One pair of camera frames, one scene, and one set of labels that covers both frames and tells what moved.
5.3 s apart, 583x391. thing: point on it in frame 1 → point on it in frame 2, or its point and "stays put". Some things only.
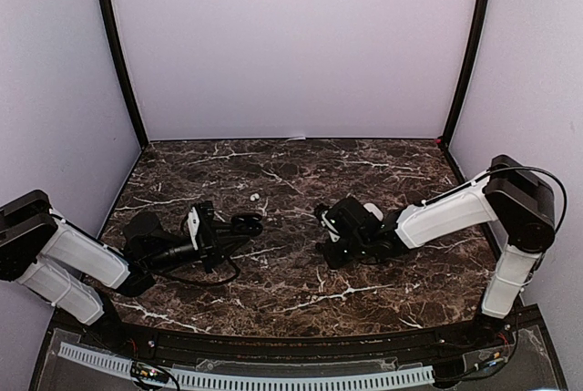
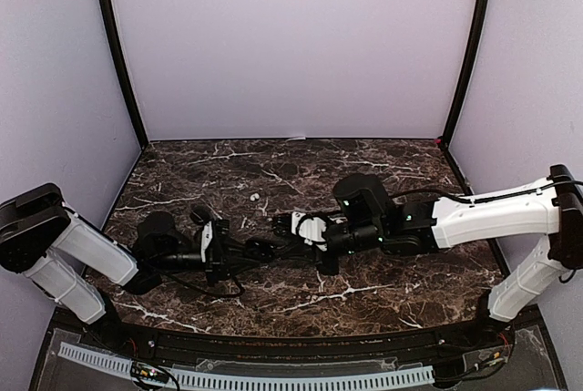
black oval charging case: (247, 224) → (260, 249)
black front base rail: (501, 329) stays put
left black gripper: (219, 241) → (219, 259)
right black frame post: (479, 22) stays put
